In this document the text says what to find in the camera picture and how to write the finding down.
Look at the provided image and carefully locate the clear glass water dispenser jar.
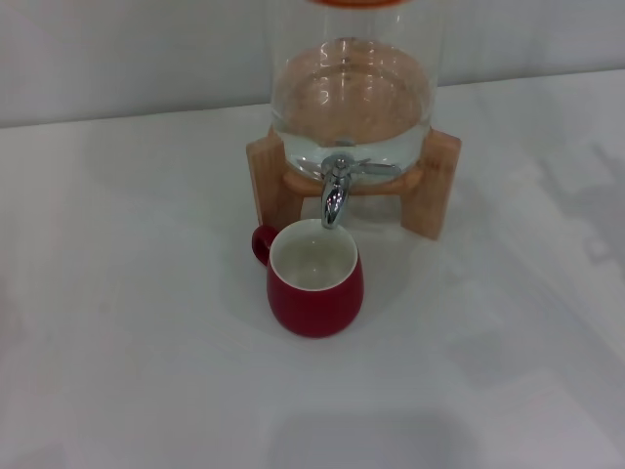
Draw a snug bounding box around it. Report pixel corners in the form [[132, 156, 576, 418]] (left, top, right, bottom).
[[270, 0, 436, 180]]

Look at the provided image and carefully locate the chrome dispenser faucet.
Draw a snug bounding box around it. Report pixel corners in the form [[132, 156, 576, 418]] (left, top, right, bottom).
[[319, 151, 401, 230]]

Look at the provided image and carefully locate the wooden dispenser stand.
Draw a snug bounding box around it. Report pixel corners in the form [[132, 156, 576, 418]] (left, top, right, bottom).
[[245, 129, 463, 241]]

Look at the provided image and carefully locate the red ceramic cup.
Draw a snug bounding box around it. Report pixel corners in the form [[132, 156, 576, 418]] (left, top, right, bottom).
[[251, 218, 365, 339]]

